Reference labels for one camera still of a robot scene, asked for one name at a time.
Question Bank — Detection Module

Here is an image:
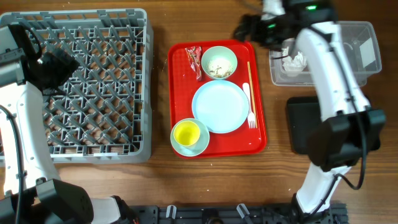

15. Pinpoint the white paper napkin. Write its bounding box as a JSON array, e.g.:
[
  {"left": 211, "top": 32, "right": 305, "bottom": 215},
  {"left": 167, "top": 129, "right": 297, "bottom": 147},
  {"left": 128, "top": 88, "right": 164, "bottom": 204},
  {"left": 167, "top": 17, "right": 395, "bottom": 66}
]
[{"left": 282, "top": 47, "right": 307, "bottom": 77}]

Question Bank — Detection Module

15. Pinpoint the pale green bowl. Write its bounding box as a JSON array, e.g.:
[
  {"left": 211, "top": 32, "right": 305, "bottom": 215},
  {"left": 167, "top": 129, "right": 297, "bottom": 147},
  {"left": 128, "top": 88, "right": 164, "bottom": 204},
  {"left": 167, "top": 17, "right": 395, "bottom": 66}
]
[{"left": 201, "top": 46, "right": 238, "bottom": 80}]

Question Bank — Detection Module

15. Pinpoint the red snack wrapper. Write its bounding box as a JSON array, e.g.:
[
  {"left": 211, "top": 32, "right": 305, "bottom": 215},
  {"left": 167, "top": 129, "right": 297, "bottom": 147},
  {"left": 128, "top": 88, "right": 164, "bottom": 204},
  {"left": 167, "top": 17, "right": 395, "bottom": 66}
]
[{"left": 185, "top": 46, "right": 202, "bottom": 82}]

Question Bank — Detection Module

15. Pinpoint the large pale blue plate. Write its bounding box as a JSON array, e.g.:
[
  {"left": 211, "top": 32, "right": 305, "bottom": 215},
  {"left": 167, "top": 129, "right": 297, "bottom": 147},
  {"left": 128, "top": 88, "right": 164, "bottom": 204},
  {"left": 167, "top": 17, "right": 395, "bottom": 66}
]
[{"left": 192, "top": 80, "right": 249, "bottom": 134}]

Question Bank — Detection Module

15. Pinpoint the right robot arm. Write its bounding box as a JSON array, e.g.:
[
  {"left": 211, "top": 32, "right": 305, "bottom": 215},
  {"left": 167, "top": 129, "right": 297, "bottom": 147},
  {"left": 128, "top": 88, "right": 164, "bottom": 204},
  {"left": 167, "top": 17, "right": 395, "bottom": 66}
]
[{"left": 233, "top": 1, "right": 386, "bottom": 223}]

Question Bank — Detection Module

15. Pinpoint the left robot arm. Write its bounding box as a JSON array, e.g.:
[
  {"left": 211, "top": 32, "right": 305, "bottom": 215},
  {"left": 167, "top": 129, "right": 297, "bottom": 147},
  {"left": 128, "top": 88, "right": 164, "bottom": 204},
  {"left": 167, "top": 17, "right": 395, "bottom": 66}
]
[{"left": 1, "top": 24, "right": 139, "bottom": 223}]

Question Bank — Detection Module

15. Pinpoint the grey plastic dishwasher rack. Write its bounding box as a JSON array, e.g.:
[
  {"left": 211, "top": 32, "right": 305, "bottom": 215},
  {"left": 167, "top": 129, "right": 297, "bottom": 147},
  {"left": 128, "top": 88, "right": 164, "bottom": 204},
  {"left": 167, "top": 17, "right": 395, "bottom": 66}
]
[{"left": 1, "top": 8, "right": 154, "bottom": 164}]

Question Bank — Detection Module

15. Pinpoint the red plastic serving tray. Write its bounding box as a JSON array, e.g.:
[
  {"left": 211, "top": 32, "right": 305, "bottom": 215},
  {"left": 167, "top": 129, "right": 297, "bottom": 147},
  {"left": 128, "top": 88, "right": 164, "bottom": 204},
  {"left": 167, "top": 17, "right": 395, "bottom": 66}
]
[{"left": 167, "top": 40, "right": 267, "bottom": 158}]

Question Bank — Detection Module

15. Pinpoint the wooden chopstick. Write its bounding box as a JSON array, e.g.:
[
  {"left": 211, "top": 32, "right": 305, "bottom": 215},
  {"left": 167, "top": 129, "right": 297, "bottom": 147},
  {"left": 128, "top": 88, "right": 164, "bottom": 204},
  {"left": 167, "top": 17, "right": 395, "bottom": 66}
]
[{"left": 247, "top": 61, "right": 257, "bottom": 128}]

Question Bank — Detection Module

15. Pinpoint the white plastic fork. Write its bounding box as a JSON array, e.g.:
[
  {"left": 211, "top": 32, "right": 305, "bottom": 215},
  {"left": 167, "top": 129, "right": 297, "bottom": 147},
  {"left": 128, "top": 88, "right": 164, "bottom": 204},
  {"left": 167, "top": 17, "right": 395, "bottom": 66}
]
[{"left": 243, "top": 83, "right": 256, "bottom": 129}]

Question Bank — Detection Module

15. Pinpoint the black plastic tray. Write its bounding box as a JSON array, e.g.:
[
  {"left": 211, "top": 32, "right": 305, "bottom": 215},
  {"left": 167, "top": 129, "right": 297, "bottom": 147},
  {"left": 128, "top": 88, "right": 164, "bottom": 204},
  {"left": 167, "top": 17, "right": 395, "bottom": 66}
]
[{"left": 285, "top": 95, "right": 381, "bottom": 156}]

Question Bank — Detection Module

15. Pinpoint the clear plastic bin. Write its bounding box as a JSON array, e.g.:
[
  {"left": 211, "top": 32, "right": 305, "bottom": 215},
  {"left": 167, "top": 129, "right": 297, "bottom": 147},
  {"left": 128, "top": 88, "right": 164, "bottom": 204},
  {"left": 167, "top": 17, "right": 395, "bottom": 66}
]
[{"left": 269, "top": 21, "right": 382, "bottom": 86}]

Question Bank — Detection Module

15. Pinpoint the yellow plastic cup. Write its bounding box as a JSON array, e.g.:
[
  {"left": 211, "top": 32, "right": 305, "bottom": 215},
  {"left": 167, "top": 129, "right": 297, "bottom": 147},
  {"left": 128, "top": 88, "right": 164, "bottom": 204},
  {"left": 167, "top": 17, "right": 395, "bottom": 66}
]
[{"left": 173, "top": 120, "right": 201, "bottom": 147}]

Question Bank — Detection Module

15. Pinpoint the pale green saucer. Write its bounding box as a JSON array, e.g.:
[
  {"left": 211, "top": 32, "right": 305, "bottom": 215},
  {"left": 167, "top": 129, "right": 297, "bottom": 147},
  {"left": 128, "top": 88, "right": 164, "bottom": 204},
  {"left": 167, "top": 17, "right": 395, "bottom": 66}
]
[{"left": 170, "top": 118, "right": 210, "bottom": 157}]

